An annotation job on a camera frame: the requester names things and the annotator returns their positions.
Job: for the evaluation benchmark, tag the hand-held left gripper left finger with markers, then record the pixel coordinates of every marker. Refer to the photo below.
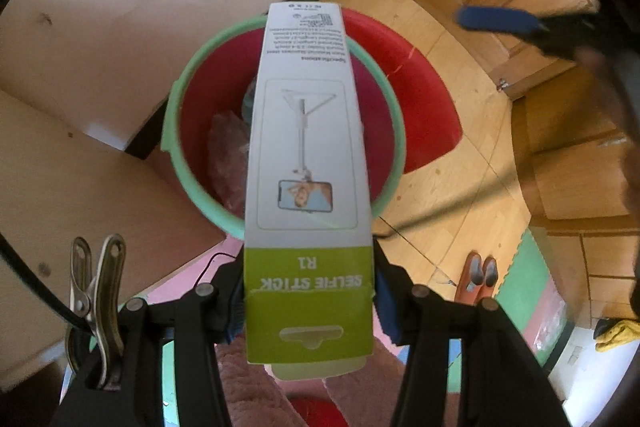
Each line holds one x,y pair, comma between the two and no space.
234,322

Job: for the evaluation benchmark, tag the wooden door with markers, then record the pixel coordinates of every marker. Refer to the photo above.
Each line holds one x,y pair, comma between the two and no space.
525,67

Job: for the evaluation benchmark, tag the metal spring clamp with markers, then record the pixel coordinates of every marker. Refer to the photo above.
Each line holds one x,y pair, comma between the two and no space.
105,287

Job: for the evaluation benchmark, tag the white green cardboard box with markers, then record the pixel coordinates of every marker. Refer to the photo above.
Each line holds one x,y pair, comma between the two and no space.
300,157

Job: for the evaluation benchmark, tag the yellow cloth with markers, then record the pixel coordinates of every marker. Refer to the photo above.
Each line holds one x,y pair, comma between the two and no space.
617,338

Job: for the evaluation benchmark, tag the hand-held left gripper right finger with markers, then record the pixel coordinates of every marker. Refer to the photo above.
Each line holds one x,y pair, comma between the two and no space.
387,312

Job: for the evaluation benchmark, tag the red bucket green rim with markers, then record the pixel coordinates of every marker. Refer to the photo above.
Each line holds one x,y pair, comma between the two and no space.
200,117

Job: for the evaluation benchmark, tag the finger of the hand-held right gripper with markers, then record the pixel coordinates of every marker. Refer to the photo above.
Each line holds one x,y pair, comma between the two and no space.
500,21

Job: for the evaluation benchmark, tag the red slipper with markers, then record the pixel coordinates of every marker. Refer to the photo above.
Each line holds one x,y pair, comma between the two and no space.
310,413

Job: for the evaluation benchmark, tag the red plastic stool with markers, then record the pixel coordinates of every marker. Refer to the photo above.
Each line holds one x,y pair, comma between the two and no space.
425,107

